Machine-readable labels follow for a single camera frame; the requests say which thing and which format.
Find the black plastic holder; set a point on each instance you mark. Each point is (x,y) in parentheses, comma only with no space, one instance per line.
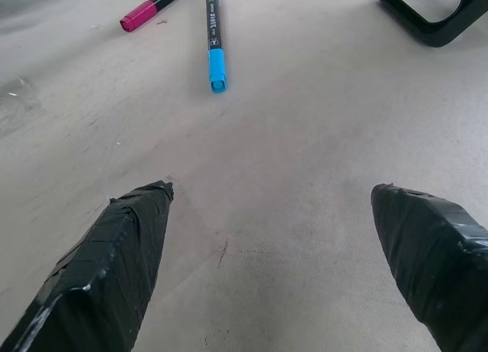
(438,26)

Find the blue capped black marker pen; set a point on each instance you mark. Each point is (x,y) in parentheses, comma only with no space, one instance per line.
(216,39)

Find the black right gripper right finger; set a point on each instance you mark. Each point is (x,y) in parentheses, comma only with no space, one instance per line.
(431,253)

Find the magenta capped black marker pen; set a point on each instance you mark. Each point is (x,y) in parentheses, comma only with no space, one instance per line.
(152,7)

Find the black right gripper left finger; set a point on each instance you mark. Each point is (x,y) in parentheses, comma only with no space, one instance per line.
(99,276)

